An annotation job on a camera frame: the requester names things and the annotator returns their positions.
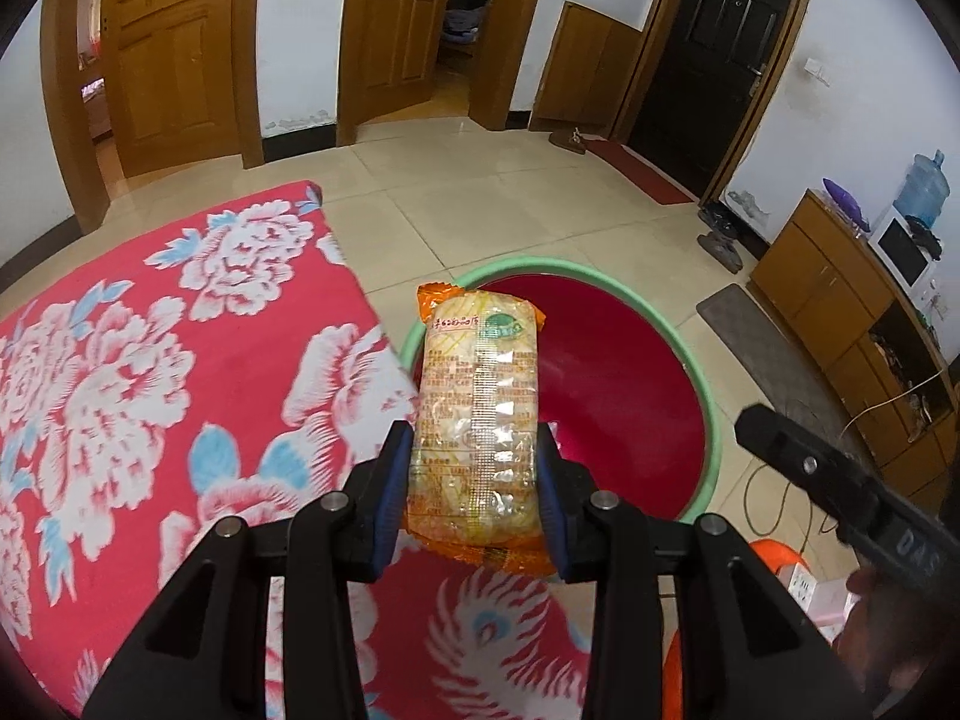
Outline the person's right hand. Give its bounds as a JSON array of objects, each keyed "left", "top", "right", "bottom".
[{"left": 832, "top": 566, "right": 960, "bottom": 698}]

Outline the purple plastic item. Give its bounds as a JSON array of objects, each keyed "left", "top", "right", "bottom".
[{"left": 823, "top": 178, "right": 871, "bottom": 232}]

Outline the pale floor cable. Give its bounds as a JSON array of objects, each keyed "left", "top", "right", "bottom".
[{"left": 741, "top": 457, "right": 815, "bottom": 548}]

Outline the red basin with green rim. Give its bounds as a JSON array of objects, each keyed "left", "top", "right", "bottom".
[{"left": 397, "top": 257, "right": 721, "bottom": 526}]

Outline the orange plastic stool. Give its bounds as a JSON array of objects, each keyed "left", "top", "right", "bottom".
[{"left": 664, "top": 538, "right": 856, "bottom": 720}]

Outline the pale flat box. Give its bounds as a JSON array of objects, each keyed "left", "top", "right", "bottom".
[{"left": 810, "top": 583, "right": 860, "bottom": 635}]

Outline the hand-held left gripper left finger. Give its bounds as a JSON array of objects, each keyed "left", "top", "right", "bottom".
[{"left": 82, "top": 420, "right": 415, "bottom": 720}]

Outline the grey floor mat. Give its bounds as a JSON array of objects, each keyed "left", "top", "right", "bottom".
[{"left": 696, "top": 283, "right": 878, "bottom": 466}]

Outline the white microwave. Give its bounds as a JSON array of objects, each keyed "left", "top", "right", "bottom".
[{"left": 868, "top": 206, "right": 938, "bottom": 290}]

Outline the dark shoe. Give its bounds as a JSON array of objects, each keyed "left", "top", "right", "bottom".
[
  {"left": 697, "top": 201, "right": 743, "bottom": 233},
  {"left": 697, "top": 232, "right": 745, "bottom": 273}
]

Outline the blue water bottle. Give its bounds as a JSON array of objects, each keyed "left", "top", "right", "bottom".
[{"left": 892, "top": 151, "right": 947, "bottom": 230}]

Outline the orange snack packet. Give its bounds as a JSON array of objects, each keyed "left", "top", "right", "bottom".
[{"left": 403, "top": 281, "right": 560, "bottom": 575}]

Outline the white cable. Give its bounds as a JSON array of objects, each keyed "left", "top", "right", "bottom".
[{"left": 840, "top": 367, "right": 947, "bottom": 436}]

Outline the red floral tablecloth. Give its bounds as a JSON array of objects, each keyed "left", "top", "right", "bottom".
[{"left": 0, "top": 180, "right": 593, "bottom": 720}]

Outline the red door mat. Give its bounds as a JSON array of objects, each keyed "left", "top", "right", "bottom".
[{"left": 581, "top": 137, "right": 695, "bottom": 205}]

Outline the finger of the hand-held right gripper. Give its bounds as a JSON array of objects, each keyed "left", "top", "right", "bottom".
[{"left": 733, "top": 403, "right": 882, "bottom": 533}]

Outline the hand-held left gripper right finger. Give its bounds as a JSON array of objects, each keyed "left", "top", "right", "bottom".
[{"left": 534, "top": 427, "right": 848, "bottom": 720}]

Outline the white power strip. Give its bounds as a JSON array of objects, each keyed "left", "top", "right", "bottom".
[{"left": 780, "top": 566, "right": 818, "bottom": 607}]

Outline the wooden door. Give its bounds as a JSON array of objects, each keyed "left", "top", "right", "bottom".
[
  {"left": 41, "top": 0, "right": 263, "bottom": 233},
  {"left": 259, "top": 0, "right": 552, "bottom": 147}
]

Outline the wooden cabinet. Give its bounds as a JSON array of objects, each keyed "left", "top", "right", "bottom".
[{"left": 750, "top": 190, "right": 960, "bottom": 518}]

